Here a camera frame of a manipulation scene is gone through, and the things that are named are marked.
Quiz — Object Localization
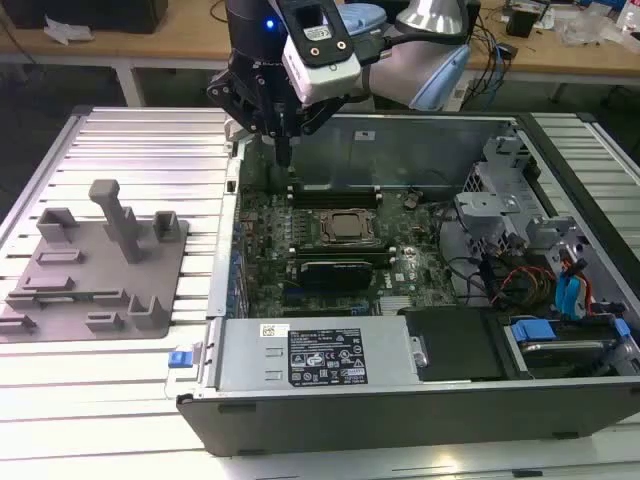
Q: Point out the large black box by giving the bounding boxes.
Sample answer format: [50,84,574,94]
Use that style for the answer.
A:
[8,0,169,36]

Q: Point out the black RAM slot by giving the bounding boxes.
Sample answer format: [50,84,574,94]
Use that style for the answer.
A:
[289,194,384,209]
[288,184,381,197]

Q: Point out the green motherboard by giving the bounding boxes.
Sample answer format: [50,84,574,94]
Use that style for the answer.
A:
[234,184,461,319]

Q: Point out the black camera cable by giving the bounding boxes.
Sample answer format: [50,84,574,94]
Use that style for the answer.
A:
[354,0,482,66]

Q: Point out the black plastic shroud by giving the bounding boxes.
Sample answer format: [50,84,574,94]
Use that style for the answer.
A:
[398,306,507,382]

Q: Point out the white power strip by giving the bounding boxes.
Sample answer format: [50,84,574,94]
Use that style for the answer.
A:
[446,81,472,112]

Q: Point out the CPU with metal top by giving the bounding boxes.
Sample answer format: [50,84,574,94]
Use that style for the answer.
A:
[328,213,363,238]

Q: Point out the black PC case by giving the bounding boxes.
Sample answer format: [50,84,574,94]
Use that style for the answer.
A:
[164,108,640,459]

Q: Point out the silver chipset heatsink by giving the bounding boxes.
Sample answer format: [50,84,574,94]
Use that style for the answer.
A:
[378,294,417,315]

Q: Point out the grey metal drive cage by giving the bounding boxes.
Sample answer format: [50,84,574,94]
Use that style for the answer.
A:
[453,133,592,262]

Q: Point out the clear plastic bags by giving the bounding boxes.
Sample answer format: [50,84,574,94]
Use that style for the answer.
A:
[553,7,629,49]

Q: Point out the small black box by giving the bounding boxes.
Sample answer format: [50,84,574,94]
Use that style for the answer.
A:
[504,8,542,37]

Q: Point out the black graphics card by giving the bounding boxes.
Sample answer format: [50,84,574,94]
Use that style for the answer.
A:
[298,257,375,292]

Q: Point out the crumpled white paper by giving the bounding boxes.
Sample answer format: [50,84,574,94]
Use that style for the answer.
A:
[42,13,95,47]

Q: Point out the blue flat wire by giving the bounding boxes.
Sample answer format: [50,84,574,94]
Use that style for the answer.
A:
[553,268,591,322]

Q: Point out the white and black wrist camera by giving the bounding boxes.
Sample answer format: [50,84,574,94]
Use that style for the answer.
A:
[281,0,362,106]

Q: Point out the wooden desk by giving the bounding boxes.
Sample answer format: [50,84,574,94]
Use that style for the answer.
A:
[0,0,640,109]

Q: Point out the hard disk in blue carrier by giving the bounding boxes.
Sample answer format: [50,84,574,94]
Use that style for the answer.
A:
[504,317,631,381]

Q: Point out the grey parts rack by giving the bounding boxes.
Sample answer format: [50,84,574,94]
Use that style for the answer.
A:
[0,178,192,344]

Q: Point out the CPU socket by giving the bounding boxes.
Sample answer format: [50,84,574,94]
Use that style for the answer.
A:
[316,206,375,246]

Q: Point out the silver power supply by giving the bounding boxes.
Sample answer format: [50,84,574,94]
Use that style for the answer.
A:
[213,316,420,392]

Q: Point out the red yellow black wire bundle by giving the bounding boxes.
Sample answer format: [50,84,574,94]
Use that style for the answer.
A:
[488,265,557,307]

